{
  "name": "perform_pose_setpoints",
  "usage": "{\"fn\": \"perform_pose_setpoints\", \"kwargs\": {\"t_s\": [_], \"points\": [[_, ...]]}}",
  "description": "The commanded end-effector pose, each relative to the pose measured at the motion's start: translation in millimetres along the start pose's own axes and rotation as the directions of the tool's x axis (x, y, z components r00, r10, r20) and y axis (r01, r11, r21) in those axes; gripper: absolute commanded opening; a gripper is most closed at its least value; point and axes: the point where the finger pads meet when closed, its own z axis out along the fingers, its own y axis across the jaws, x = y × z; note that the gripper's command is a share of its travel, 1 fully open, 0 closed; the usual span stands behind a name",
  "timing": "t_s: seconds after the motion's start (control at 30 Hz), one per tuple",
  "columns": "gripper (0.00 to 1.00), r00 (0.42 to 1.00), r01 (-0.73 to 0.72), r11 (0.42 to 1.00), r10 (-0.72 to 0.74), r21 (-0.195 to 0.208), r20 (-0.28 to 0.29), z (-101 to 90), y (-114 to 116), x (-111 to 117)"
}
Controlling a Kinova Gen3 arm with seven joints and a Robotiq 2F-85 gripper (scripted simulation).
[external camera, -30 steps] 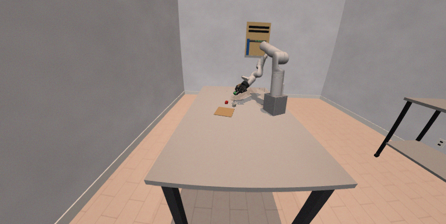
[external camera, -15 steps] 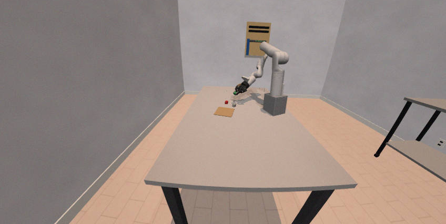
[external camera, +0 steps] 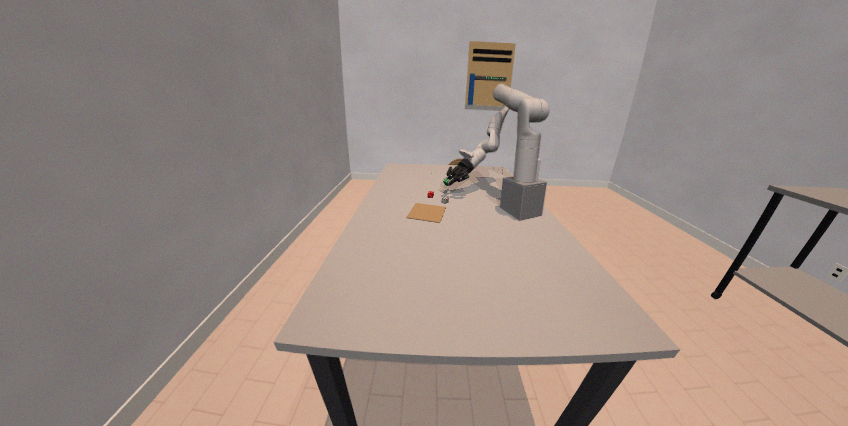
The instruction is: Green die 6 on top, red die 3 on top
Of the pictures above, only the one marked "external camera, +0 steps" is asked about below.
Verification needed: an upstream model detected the tan flat mat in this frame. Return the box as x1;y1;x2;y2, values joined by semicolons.
407;203;446;223

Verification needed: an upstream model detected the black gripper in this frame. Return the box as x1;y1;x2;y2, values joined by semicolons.
443;158;474;186

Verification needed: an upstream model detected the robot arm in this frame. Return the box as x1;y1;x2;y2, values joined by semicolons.
459;84;549;183

